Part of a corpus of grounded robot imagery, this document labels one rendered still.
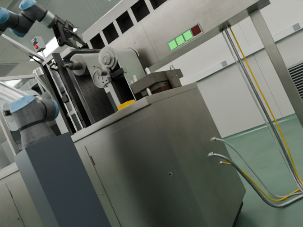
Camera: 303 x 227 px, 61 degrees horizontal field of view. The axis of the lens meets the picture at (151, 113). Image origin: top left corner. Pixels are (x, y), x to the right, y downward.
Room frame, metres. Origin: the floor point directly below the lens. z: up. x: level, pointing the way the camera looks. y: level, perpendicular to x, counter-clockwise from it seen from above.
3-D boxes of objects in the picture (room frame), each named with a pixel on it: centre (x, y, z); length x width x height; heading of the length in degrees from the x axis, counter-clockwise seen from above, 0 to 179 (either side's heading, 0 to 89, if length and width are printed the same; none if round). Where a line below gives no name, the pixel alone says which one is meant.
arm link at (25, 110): (1.18, 0.52, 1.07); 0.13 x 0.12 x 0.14; 169
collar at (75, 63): (1.70, 0.33, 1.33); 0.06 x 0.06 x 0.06; 58
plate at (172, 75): (1.59, -0.22, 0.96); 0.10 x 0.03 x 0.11; 148
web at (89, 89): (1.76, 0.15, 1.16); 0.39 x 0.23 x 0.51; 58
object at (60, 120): (2.06, 0.66, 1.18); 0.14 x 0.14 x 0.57
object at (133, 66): (1.66, -0.01, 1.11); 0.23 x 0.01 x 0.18; 148
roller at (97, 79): (1.75, 0.14, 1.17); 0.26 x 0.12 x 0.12; 148
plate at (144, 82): (1.62, -0.13, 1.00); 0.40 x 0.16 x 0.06; 148
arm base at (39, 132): (1.17, 0.52, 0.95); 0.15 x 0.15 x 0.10
